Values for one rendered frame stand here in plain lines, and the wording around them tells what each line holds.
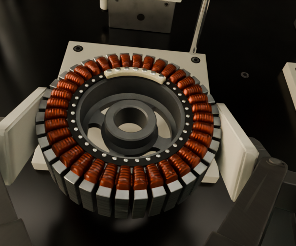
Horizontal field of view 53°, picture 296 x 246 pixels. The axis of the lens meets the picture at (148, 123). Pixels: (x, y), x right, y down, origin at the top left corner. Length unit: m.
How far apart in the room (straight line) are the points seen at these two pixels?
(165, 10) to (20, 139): 0.25
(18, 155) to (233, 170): 0.11
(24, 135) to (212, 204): 0.15
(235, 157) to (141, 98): 0.09
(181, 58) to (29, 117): 0.20
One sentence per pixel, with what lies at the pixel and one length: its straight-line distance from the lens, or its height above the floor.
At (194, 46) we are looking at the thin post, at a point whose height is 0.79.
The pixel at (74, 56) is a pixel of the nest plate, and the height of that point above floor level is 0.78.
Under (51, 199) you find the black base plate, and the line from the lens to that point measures 0.25.
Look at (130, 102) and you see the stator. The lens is 0.19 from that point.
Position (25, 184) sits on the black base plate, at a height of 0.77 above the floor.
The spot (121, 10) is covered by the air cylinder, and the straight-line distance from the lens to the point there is 0.36.
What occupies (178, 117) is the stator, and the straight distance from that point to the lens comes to 0.19.
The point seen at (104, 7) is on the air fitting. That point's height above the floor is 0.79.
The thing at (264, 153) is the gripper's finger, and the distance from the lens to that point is 0.17.
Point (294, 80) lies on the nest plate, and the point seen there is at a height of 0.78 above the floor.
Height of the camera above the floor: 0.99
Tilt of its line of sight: 53 degrees down
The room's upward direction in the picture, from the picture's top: 9 degrees clockwise
